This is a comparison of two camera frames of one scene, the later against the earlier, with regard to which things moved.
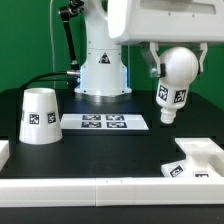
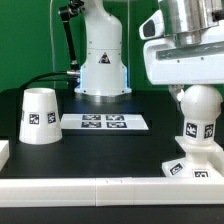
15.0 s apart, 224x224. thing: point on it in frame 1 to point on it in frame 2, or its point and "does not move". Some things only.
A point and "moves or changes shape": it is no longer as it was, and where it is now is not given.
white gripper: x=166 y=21 to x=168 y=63
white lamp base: x=204 y=158 does not move
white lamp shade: x=40 y=122 does not move
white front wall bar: x=111 y=192 does not move
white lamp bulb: x=173 y=90 moves or changes shape
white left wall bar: x=4 y=153 does not move
